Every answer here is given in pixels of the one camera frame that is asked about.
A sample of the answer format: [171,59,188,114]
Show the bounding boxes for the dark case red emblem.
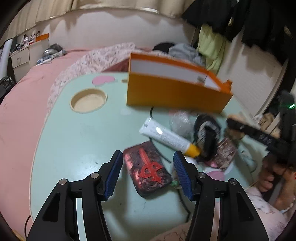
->
[123,141,172,198]

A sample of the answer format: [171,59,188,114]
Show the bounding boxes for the brown playing card box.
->
[207,137,237,170]

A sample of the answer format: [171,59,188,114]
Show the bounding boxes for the black lace pouch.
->
[193,113,221,162]

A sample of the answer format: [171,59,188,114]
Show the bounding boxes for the white tube yellow cap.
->
[139,118,201,158]

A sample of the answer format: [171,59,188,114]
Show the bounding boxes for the clear plastic wrap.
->
[170,111,194,138]

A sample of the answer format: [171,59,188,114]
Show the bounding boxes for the white cartoon figure keychain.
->
[170,156,204,189]

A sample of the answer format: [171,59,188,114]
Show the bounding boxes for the tan plush toy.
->
[225,127,245,142]

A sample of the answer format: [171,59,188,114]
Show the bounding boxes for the person right hand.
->
[257,154,290,192]

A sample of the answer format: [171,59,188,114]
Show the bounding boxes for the orange bottle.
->
[223,79,232,91]

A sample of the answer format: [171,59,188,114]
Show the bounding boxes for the orange cardboard box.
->
[126,53,233,113]

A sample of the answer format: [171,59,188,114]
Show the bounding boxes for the pink floral blanket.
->
[46,43,144,115]

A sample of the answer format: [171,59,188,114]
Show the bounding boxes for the light green garment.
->
[197,24,227,74]

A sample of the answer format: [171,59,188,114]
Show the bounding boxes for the grey blue garment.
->
[169,43,206,67]

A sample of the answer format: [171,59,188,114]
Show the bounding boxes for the black garment on bed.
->
[152,42,175,53]

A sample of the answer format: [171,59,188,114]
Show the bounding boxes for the white bedside drawer cabinet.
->
[11,47,31,79]

